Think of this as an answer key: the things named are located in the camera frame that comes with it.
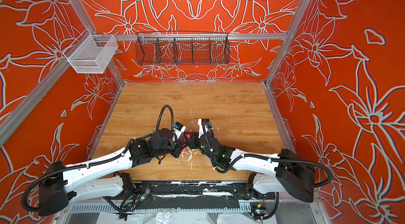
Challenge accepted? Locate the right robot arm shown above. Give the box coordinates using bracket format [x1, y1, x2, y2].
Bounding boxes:
[185, 132, 334, 202]

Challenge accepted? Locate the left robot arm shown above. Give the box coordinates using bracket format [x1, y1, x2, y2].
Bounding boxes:
[21, 128, 185, 216]

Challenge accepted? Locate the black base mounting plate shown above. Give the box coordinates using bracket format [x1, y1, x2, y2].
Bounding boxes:
[107, 180, 273, 211]

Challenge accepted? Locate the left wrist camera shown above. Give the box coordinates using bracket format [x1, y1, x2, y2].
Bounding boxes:
[173, 122, 186, 138]

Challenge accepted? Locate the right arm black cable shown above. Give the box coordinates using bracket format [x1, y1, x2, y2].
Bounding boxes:
[202, 122, 333, 188]

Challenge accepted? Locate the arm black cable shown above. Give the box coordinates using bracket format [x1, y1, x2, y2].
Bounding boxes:
[202, 122, 333, 188]
[154, 105, 175, 133]

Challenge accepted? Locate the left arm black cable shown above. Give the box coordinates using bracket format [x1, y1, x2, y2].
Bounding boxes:
[154, 105, 175, 133]

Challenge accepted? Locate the black wire basket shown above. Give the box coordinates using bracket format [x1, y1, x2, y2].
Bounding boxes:
[135, 31, 231, 66]

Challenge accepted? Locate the white wire basket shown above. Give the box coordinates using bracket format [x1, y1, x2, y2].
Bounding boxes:
[62, 29, 118, 74]

